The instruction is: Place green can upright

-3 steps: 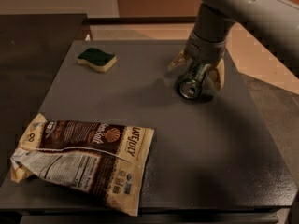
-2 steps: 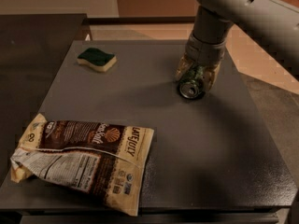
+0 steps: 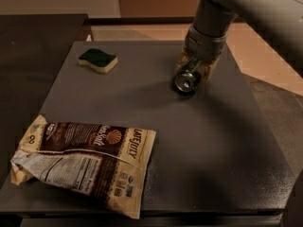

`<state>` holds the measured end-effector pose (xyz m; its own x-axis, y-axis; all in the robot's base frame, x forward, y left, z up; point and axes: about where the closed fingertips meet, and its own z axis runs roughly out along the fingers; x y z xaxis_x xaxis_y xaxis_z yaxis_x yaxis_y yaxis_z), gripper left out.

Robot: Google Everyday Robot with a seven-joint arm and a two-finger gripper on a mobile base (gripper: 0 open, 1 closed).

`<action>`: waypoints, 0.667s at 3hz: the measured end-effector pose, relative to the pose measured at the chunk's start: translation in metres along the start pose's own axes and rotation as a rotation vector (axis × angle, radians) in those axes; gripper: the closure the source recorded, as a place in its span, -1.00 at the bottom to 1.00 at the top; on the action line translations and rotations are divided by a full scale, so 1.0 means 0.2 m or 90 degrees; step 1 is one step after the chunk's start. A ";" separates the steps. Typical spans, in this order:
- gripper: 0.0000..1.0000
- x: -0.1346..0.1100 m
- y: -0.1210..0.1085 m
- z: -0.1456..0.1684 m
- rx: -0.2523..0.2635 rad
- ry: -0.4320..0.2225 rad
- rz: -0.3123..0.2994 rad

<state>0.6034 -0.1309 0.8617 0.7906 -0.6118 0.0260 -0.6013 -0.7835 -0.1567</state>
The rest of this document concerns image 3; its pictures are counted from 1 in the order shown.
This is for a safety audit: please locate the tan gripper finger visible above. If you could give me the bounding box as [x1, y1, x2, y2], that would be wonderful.
[201, 60, 219, 83]
[174, 49, 191, 72]

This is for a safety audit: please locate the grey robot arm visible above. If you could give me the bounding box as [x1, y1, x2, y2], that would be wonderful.
[174, 0, 303, 91]

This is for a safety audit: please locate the green soda can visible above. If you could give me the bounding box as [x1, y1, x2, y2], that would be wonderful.
[174, 58, 202, 94]

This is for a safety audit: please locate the green and yellow sponge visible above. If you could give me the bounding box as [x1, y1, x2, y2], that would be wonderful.
[78, 48, 118, 74]

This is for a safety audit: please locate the brown chips bag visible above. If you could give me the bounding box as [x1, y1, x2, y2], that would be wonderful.
[10, 115, 156, 219]

